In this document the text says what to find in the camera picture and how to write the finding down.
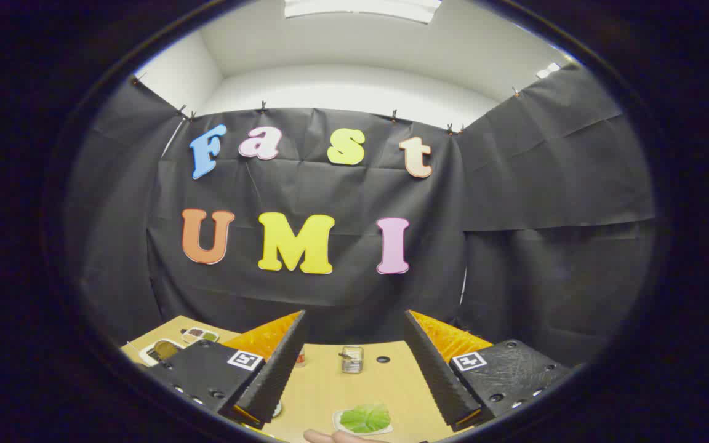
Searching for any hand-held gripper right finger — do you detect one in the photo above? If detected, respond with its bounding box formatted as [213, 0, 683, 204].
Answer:
[403, 309, 577, 431]

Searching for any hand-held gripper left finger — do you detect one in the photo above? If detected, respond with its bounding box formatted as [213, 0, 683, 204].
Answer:
[145, 309, 310, 430]

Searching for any green lettuce leaf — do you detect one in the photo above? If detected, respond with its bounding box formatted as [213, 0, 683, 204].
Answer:
[339, 404, 392, 433]

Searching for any small white square plate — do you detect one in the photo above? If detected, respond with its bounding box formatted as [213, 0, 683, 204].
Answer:
[332, 409, 394, 437]

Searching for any white toaster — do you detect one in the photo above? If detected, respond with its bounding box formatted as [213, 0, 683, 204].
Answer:
[138, 339, 187, 367]

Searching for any black backdrop cloth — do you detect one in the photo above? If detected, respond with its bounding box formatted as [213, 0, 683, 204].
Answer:
[65, 62, 657, 370]

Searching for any ceiling light panel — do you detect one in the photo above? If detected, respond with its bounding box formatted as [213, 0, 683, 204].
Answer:
[285, 0, 443, 24]

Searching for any metal wire basket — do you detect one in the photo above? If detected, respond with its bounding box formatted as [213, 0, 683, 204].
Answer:
[338, 346, 364, 374]

